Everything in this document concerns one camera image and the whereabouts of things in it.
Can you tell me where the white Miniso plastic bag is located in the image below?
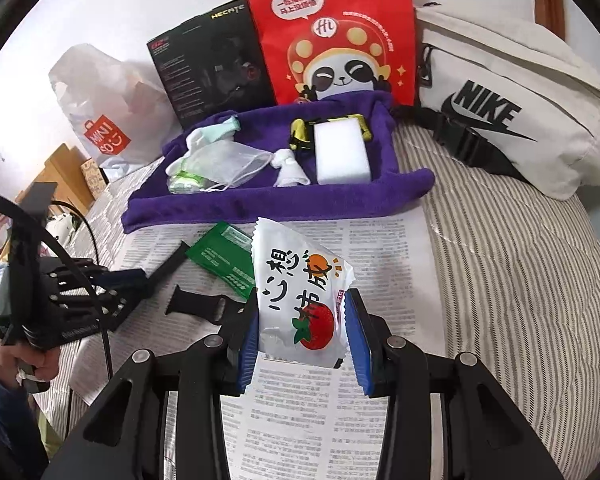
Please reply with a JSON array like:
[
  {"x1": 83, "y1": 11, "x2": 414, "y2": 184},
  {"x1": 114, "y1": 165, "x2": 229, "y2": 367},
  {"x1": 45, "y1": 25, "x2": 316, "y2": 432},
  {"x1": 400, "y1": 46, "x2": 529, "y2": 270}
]
[{"x1": 48, "y1": 44, "x2": 182, "y2": 181}]

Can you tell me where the purple fleece towel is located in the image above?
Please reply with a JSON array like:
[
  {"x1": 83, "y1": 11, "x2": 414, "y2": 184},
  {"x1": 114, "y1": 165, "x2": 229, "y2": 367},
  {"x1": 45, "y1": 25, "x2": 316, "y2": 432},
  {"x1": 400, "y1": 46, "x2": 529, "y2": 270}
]
[{"x1": 121, "y1": 91, "x2": 436, "y2": 234}]

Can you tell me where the yellow pouch with black straps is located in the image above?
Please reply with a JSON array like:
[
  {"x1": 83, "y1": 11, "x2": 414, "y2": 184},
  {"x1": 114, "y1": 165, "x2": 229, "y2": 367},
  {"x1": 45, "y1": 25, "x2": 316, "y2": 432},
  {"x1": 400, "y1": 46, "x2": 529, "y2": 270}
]
[{"x1": 288, "y1": 114, "x2": 373, "y2": 152}]

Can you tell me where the black cable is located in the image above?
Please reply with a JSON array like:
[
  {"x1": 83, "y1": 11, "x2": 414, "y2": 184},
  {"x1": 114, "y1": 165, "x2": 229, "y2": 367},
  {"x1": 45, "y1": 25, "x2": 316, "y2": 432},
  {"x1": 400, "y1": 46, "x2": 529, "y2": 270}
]
[{"x1": 0, "y1": 187, "x2": 116, "y2": 451}]

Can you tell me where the striped quilt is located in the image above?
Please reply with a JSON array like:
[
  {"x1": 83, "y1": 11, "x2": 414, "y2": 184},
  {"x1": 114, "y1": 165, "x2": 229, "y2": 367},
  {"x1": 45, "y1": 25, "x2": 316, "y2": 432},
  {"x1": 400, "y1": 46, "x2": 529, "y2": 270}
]
[{"x1": 394, "y1": 126, "x2": 600, "y2": 479}]

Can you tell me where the person's left hand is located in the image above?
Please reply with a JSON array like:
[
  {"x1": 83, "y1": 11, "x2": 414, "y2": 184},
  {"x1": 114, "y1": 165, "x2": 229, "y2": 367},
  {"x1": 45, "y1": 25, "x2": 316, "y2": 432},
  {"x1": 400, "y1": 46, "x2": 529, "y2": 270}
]
[{"x1": 0, "y1": 341, "x2": 60, "y2": 389}]

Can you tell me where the green tissue pack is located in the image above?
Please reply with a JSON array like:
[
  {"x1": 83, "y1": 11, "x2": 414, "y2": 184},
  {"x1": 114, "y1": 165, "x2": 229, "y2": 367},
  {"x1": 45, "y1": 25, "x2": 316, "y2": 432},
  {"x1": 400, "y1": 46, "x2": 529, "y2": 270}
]
[{"x1": 168, "y1": 171, "x2": 212, "y2": 195}]

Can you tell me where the white Nike waist bag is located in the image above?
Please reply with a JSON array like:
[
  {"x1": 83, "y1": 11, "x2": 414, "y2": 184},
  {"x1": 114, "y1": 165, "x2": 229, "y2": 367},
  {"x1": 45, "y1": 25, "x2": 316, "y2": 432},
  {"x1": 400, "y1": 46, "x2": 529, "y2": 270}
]
[{"x1": 396, "y1": 4, "x2": 600, "y2": 200}]

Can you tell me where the white plush toy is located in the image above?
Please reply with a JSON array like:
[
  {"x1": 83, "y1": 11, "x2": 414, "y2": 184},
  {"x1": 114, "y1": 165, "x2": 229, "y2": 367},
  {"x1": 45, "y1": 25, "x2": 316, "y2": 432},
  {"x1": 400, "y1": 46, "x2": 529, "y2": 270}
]
[{"x1": 46, "y1": 212, "x2": 80, "y2": 248}]

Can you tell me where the white wet wipe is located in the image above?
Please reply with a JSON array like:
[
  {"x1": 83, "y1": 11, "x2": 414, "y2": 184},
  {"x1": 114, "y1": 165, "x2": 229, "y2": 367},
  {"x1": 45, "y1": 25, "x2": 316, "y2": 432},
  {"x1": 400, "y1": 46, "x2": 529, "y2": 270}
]
[{"x1": 271, "y1": 148, "x2": 311, "y2": 188}]

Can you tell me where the white foam sponge block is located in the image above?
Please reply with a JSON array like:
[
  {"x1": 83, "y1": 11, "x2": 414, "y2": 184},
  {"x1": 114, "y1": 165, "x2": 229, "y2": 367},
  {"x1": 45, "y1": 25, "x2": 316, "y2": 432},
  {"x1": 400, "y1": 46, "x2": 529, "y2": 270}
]
[{"x1": 314, "y1": 118, "x2": 372, "y2": 185}]

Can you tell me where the black headset box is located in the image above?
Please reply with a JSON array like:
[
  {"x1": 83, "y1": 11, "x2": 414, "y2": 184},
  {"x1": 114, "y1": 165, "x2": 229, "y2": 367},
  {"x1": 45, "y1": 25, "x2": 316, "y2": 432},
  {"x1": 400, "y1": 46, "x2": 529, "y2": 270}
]
[{"x1": 147, "y1": 0, "x2": 276, "y2": 129}]

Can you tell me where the white and mint glove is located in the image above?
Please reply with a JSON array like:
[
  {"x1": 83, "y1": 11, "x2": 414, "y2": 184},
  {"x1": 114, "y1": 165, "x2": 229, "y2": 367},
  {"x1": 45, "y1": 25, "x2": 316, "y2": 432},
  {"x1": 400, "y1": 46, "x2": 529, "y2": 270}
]
[{"x1": 186, "y1": 116, "x2": 240, "y2": 154}]

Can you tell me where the green wipes packet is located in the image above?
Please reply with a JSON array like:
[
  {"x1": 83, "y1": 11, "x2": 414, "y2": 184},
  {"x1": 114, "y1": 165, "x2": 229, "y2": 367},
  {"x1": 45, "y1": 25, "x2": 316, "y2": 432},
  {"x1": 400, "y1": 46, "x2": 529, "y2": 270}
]
[{"x1": 186, "y1": 222, "x2": 256, "y2": 299}]

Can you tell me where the red panda paper bag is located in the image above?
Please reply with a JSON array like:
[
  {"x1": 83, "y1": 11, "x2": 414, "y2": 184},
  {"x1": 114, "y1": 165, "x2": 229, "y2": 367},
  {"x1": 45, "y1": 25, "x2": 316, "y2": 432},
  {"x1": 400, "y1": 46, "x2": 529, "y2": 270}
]
[{"x1": 248, "y1": 0, "x2": 416, "y2": 105}]

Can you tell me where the wooden furniture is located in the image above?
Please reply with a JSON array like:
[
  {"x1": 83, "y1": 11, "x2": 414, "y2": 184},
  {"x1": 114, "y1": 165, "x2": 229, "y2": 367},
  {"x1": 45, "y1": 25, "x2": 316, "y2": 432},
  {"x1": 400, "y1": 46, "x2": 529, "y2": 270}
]
[{"x1": 15, "y1": 144, "x2": 94, "y2": 214}]

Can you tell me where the white snack packet tomato print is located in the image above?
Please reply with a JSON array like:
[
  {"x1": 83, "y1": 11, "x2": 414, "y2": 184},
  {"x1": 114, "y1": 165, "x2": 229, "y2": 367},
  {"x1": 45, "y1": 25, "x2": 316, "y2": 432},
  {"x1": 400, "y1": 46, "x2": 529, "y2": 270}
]
[{"x1": 251, "y1": 218, "x2": 354, "y2": 368}]

